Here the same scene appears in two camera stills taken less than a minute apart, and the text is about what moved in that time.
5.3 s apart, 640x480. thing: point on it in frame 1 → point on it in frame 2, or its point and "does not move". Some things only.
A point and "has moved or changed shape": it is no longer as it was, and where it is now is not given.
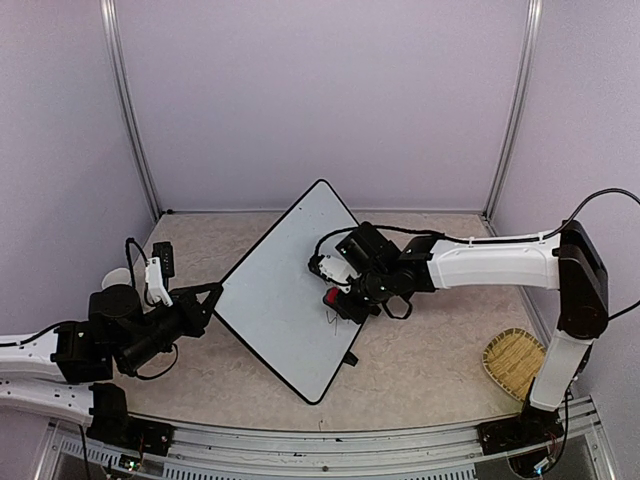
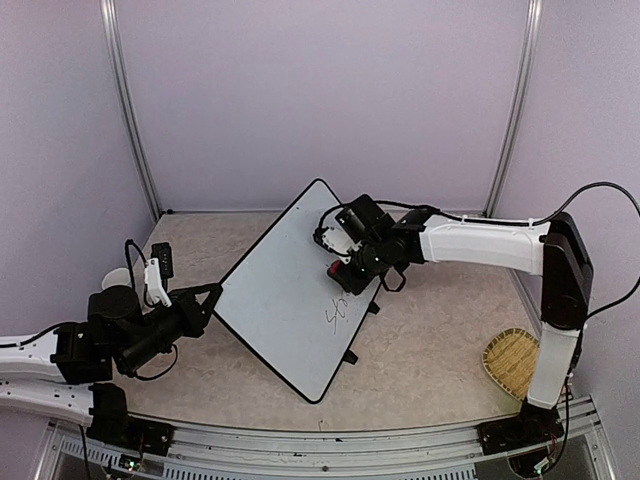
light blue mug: x=116 y=276 does not move
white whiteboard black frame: x=277 y=305 does not move
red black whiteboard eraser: x=331 y=296 has moved or changed shape
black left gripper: x=197 y=319 does not move
